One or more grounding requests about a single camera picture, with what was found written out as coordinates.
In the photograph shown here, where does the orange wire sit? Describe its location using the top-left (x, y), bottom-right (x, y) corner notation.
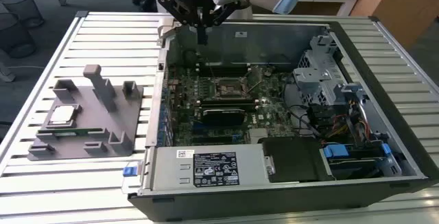
top-left (359, 120), bottom-right (373, 141)

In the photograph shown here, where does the black PC case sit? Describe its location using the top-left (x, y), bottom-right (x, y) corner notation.
top-left (127, 15), bottom-right (433, 222)

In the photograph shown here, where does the green RAM stick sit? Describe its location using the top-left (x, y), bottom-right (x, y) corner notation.
top-left (38, 128), bottom-right (105, 135)

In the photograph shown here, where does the black hard disk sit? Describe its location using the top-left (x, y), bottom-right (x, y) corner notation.
top-left (329, 157), bottom-right (383, 181)

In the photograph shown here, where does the grey stand foot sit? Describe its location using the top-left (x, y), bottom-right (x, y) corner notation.
top-left (0, 48), bottom-right (16, 83)

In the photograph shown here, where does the silver chipset heat sink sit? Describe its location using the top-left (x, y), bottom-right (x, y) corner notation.
top-left (249, 128), bottom-right (271, 142)

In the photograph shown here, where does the yellow wire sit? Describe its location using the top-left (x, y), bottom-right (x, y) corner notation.
top-left (326, 123), bottom-right (346, 139)

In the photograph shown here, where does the metal disk bay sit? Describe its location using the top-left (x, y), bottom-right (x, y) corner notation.
top-left (319, 141), bottom-right (406, 182)

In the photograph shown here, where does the black wire mesh bin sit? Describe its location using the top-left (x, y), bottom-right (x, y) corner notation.
top-left (0, 0), bottom-right (46, 29)
top-left (0, 12), bottom-right (38, 60)

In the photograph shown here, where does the blue disk carrier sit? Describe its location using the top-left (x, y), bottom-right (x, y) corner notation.
top-left (322, 143), bottom-right (350, 161)

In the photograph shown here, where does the grey parts rack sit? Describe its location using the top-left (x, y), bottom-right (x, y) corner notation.
top-left (28, 64), bottom-right (145, 161)

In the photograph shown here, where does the black graphics card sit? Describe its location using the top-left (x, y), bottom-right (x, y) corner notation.
top-left (202, 108), bottom-right (247, 127)

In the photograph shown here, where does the green motherboard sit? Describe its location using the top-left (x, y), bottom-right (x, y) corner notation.
top-left (163, 63), bottom-right (311, 148)

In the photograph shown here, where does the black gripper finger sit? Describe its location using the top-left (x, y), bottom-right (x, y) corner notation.
top-left (203, 1), bottom-right (238, 46)
top-left (158, 0), bottom-right (205, 46)

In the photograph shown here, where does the silver CPU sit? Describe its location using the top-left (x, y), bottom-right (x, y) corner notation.
top-left (47, 105), bottom-right (78, 125)

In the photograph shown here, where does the silver drive rail bracket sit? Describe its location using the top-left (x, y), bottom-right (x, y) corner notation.
top-left (338, 82), bottom-right (393, 150)

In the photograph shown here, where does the CPU socket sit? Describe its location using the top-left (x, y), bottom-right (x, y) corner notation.
top-left (211, 76), bottom-right (254, 101)

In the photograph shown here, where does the silver power supply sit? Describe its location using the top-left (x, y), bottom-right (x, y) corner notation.
top-left (139, 145), bottom-right (278, 193)

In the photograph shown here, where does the metal drive cage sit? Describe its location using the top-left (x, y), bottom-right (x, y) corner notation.
top-left (291, 35), bottom-right (349, 106)

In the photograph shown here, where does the black expansion slot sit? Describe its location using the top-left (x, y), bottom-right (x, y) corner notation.
top-left (191, 136), bottom-right (235, 144)

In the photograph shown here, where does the wooden cabinet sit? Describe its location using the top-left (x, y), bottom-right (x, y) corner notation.
top-left (350, 0), bottom-right (439, 50)

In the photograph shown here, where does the black round cable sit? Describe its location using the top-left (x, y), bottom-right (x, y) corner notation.
top-left (285, 103), bottom-right (323, 139)

